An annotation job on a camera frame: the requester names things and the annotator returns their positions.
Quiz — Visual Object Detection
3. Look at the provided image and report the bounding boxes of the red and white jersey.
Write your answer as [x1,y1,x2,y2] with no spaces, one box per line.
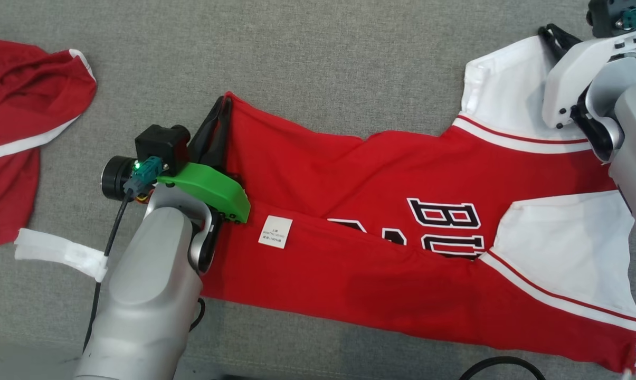
[199,34,636,374]

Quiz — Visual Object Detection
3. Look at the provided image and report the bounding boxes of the teal left cable connector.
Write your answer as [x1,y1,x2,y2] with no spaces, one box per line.
[124,157,163,199]

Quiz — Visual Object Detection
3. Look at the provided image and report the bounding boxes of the red shorts with white stripe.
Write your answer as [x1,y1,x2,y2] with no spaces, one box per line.
[0,37,98,250]

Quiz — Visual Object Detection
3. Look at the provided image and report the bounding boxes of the thick black cable loop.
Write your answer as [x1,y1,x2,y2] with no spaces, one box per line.
[458,356,545,380]

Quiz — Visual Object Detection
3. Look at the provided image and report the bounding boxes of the white strap on left cable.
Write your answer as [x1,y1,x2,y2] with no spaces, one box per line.
[14,228,109,283]

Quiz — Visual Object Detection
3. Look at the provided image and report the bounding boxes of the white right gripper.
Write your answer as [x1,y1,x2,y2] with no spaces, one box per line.
[538,24,636,129]

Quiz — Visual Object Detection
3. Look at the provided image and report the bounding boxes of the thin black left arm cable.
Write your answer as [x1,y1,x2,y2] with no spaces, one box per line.
[83,194,135,354]

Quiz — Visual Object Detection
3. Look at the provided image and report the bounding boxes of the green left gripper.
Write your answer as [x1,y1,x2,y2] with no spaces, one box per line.
[157,96,252,224]

